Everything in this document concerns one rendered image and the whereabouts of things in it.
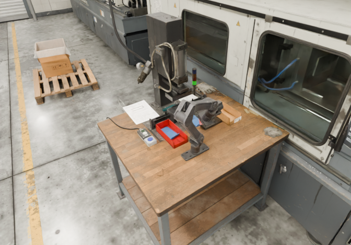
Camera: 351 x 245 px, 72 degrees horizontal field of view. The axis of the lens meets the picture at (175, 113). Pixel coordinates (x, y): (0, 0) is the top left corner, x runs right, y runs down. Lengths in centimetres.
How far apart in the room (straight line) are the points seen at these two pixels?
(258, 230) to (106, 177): 160
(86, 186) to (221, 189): 141
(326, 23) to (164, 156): 123
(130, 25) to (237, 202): 363
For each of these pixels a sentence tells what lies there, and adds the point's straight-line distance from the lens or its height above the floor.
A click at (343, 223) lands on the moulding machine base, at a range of 221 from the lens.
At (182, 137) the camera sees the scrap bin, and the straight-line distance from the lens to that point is 178.
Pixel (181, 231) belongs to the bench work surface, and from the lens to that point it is 212.
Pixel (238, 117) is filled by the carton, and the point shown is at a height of 93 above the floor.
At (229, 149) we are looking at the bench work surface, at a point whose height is 90.
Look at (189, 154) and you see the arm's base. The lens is 165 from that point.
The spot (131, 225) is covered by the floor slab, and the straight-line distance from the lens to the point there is 245.
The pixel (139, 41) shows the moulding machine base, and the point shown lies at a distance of 494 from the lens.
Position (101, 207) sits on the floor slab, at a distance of 263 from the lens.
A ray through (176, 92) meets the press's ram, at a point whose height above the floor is 116.
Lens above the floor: 208
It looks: 35 degrees down
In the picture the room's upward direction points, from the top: 3 degrees counter-clockwise
